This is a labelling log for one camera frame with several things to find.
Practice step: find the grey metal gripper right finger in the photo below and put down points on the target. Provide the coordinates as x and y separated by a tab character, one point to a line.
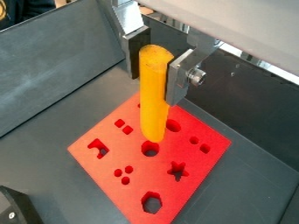
184	69

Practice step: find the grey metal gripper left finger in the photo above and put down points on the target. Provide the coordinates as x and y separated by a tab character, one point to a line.
134	34

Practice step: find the yellow oval peg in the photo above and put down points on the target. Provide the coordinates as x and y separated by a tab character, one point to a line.
153	59

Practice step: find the person in dark clothing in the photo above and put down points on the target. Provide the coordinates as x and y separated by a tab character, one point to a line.
16	11

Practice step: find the red shape sorting board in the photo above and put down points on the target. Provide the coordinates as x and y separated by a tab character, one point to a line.
148	177

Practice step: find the black device corner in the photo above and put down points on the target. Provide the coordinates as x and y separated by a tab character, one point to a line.
16	208

